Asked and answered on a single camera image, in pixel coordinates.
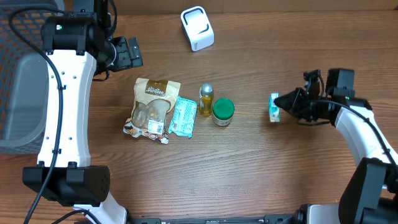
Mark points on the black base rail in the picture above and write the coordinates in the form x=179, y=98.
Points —
x=214, y=221

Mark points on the brown snack wrapper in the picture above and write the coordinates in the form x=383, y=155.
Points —
x=153, y=100

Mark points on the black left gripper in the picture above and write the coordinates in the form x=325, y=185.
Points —
x=127, y=61

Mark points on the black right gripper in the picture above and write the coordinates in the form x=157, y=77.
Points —
x=300, y=104

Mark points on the green lidded jar with tissues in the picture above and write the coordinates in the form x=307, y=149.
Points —
x=223, y=111

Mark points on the small teal tissue pack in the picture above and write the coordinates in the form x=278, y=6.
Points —
x=274, y=112

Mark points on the dark grey plastic basket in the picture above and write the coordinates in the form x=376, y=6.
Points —
x=24, y=86

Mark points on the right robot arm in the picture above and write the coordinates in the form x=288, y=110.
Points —
x=333, y=101

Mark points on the white barcode scanner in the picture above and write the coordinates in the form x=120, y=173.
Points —
x=197, y=28

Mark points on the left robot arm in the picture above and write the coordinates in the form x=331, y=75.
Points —
x=77, y=45

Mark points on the yellow liquid bottle silver cap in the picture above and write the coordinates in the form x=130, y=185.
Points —
x=206, y=94

